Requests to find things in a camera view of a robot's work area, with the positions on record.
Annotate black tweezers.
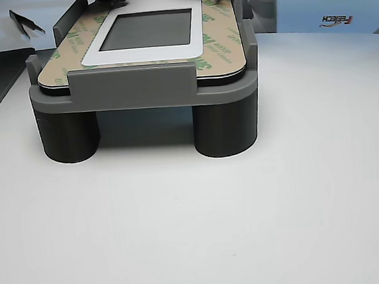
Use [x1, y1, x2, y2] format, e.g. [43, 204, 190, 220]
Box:
[8, 7, 48, 42]

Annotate grey plastic fixture holder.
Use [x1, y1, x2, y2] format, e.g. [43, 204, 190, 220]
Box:
[20, 0, 263, 120]

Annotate device panel with adhesive liner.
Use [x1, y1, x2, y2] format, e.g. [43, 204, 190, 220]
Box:
[31, 0, 248, 95]

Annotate white panel with grey window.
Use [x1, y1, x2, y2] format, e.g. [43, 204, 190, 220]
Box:
[31, 0, 249, 103]

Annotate dark grey cylindrical fixture leg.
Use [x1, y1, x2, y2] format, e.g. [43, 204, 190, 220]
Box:
[34, 105, 105, 168]

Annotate light blue cardboard box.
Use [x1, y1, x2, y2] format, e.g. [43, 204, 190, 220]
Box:
[249, 0, 379, 47]

